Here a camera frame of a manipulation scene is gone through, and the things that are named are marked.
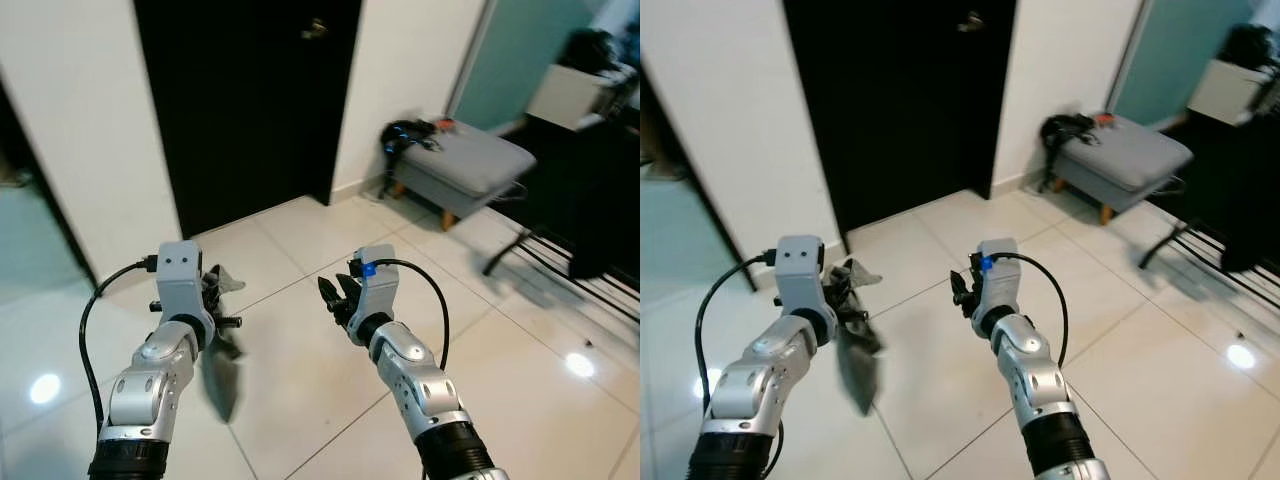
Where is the black garment with white print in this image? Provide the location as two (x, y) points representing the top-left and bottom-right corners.
(200, 265), (246, 421)
(825, 258), (886, 416)

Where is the black metal clothes rack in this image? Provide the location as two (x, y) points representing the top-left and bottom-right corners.
(485, 110), (641, 321)
(1138, 100), (1280, 306)

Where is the grey ottoman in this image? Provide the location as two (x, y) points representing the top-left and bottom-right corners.
(1050, 115), (1194, 226)
(385, 122), (538, 231)

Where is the black door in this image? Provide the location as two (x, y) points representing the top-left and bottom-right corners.
(783, 0), (1016, 236)
(133, 0), (363, 239)

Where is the black backpack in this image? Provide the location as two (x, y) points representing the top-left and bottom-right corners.
(565, 28), (631, 76)
(1225, 22), (1280, 71)

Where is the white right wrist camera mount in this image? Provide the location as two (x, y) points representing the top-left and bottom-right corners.
(975, 238), (1021, 316)
(348, 245), (398, 326)

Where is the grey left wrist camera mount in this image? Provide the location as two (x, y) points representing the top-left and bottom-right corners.
(155, 242), (216, 321)
(775, 235), (826, 313)

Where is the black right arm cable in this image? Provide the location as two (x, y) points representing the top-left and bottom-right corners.
(990, 252), (1071, 366)
(375, 258), (451, 371)

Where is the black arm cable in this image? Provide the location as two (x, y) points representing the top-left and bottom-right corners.
(78, 258), (161, 406)
(990, 252), (1071, 366)
(695, 252), (783, 401)
(375, 258), (451, 371)

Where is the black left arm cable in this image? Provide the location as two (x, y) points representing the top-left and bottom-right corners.
(78, 258), (161, 406)
(695, 252), (783, 401)

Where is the black strap bag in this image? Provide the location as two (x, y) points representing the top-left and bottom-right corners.
(1040, 113), (1101, 166)
(380, 118), (441, 176)

